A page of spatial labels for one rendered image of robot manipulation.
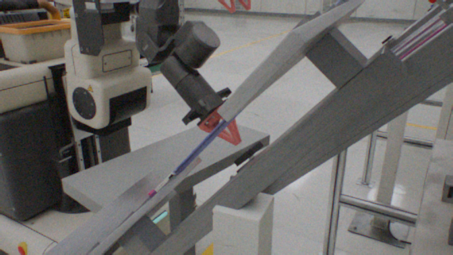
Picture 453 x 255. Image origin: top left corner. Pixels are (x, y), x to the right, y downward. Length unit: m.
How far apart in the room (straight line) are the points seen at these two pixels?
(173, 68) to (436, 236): 0.60
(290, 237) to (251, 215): 1.35
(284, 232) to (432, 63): 1.36
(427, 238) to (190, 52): 0.58
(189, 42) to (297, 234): 1.30
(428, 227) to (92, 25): 0.93
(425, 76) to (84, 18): 0.85
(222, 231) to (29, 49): 1.10
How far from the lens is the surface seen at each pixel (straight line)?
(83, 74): 1.22
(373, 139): 2.17
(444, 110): 2.12
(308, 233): 1.84
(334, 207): 1.55
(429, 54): 0.58
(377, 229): 1.95
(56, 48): 1.50
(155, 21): 0.73
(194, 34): 0.68
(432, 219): 0.93
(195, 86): 0.70
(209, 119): 0.71
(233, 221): 0.46
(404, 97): 0.60
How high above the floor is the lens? 1.10
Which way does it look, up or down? 22 degrees down
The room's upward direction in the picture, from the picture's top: straight up
